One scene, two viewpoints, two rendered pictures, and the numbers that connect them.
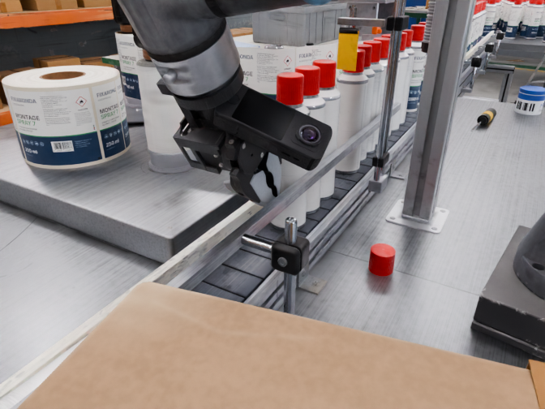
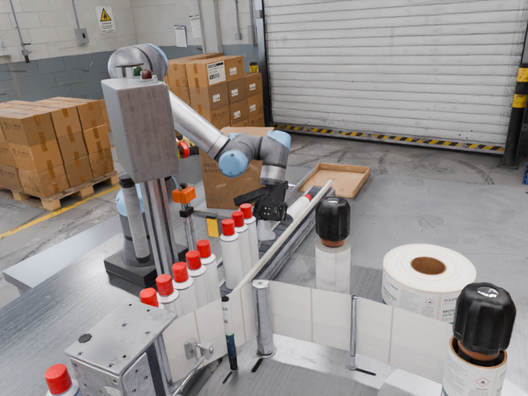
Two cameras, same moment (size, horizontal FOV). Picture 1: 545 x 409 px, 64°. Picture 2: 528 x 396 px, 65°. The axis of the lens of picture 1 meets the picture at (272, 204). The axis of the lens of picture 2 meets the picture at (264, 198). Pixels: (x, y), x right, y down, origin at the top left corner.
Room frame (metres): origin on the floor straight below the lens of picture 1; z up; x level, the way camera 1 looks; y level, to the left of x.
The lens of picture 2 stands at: (1.62, -0.01, 1.58)
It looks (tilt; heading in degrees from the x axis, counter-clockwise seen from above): 24 degrees down; 178
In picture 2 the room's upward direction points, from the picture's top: 4 degrees counter-clockwise
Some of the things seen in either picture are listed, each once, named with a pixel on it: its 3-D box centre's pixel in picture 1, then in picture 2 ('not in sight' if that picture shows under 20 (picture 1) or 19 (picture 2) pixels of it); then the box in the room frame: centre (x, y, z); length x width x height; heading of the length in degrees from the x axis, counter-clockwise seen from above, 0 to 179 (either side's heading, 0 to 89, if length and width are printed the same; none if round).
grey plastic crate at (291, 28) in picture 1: (302, 22); not in sight; (3.09, -0.20, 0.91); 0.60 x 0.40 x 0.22; 145
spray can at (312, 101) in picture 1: (305, 142); (240, 245); (0.58, -0.05, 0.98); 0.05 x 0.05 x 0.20
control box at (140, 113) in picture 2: not in sight; (141, 126); (0.73, -0.23, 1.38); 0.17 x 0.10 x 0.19; 25
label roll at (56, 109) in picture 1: (71, 114); (425, 291); (0.83, 0.39, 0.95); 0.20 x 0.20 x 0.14
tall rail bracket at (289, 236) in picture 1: (270, 282); not in sight; (0.36, 0.00, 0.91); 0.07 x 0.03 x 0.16; 60
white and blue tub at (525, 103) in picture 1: (530, 100); not in sight; (1.27, -0.75, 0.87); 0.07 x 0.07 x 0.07
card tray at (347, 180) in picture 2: not in sight; (335, 178); (-0.18, 0.40, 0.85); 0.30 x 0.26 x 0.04; 150
